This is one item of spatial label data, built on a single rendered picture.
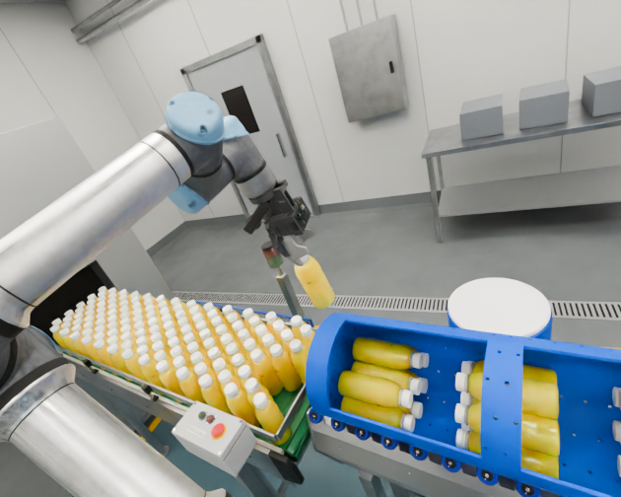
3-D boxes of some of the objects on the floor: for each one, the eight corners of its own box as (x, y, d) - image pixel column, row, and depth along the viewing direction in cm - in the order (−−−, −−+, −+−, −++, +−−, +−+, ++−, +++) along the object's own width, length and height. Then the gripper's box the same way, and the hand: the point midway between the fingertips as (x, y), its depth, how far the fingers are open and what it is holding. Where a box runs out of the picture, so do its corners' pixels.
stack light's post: (346, 427, 194) (282, 278, 143) (340, 425, 197) (275, 277, 145) (349, 421, 197) (287, 272, 145) (343, 419, 199) (280, 272, 148)
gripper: (272, 199, 64) (321, 272, 76) (290, 167, 72) (331, 238, 84) (239, 209, 69) (290, 277, 80) (258, 178, 76) (303, 244, 88)
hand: (299, 255), depth 83 cm, fingers closed on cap, 4 cm apart
